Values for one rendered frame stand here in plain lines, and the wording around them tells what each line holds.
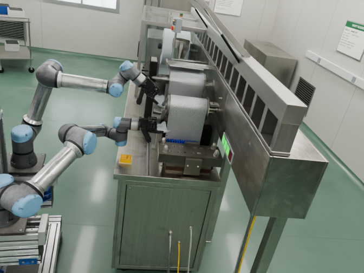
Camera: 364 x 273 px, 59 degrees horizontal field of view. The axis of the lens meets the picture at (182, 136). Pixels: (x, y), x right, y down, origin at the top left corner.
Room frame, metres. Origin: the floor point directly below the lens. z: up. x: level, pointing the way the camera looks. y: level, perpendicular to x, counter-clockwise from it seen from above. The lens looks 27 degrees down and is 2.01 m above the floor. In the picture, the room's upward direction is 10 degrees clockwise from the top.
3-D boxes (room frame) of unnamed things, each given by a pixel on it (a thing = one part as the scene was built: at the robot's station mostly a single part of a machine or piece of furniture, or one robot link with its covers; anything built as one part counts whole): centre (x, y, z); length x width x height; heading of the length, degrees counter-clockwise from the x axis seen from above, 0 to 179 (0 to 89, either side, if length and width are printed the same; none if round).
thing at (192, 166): (1.70, -0.10, 0.96); 0.10 x 0.03 x 0.11; 99
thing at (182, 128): (1.90, -0.01, 1.11); 0.23 x 0.01 x 0.18; 99
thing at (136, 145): (2.87, 0.24, 0.88); 2.52 x 0.66 x 0.04; 9
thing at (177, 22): (2.48, 0.19, 1.66); 0.07 x 0.07 x 0.10; 27
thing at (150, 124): (1.86, 0.23, 1.12); 0.12 x 0.08 x 0.09; 99
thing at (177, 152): (1.78, -0.07, 1.00); 0.40 x 0.16 x 0.06; 99
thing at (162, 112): (1.96, 0.17, 1.05); 0.06 x 0.05 x 0.31; 99
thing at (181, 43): (2.66, 0.14, 1.50); 0.14 x 0.14 x 0.06
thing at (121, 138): (1.84, 0.40, 1.01); 0.11 x 0.08 x 0.11; 68
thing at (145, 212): (2.87, 0.23, 0.43); 2.52 x 0.64 x 0.86; 9
